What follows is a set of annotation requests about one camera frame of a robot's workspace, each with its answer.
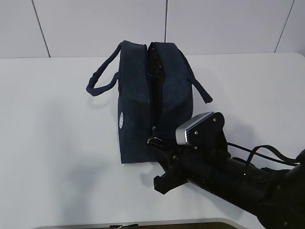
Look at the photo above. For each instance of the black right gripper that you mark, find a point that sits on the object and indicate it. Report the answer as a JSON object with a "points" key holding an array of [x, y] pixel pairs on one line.
{"points": [[182, 164]]}

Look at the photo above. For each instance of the navy blue lunch bag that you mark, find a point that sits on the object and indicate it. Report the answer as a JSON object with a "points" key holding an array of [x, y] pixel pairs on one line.
{"points": [[155, 84]]}

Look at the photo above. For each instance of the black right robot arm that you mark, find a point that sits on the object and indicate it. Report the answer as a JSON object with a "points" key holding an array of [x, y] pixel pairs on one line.
{"points": [[275, 197]]}

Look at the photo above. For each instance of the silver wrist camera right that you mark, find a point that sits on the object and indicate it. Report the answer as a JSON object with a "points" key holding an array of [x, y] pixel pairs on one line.
{"points": [[201, 130]]}

